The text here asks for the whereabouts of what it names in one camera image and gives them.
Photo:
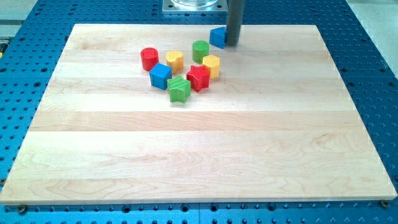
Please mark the blue triangle block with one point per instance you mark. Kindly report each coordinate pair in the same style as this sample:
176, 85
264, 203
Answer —
217, 37

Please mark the yellow heart block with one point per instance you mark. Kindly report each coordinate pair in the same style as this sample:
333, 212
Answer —
175, 60

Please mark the left brass board stopper screw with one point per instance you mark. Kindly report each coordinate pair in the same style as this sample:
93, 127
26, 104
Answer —
21, 209

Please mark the green star block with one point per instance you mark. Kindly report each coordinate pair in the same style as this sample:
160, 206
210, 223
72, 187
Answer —
179, 89

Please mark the blue cube block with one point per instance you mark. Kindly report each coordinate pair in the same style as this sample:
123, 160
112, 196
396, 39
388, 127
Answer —
159, 75

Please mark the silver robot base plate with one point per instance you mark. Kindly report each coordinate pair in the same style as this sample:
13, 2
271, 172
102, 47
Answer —
175, 6

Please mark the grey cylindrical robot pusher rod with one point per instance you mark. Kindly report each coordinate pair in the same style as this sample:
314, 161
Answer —
234, 21

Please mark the red star block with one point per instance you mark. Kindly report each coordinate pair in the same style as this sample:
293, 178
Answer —
199, 77

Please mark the yellow hexagon block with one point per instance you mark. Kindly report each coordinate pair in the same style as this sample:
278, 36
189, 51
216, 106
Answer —
212, 64

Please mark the red cylinder block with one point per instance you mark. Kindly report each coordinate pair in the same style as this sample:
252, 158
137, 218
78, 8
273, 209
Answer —
149, 58

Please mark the green cylinder block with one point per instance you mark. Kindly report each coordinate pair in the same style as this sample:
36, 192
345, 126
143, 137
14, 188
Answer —
200, 49

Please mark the right brass board stopper screw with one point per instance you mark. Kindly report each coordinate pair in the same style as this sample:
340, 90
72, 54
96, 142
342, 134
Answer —
384, 203

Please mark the light wooden board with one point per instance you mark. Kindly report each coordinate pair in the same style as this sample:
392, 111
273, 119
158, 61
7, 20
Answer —
278, 125

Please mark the brass board stopper screw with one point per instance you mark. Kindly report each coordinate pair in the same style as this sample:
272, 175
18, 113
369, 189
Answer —
384, 203
21, 209

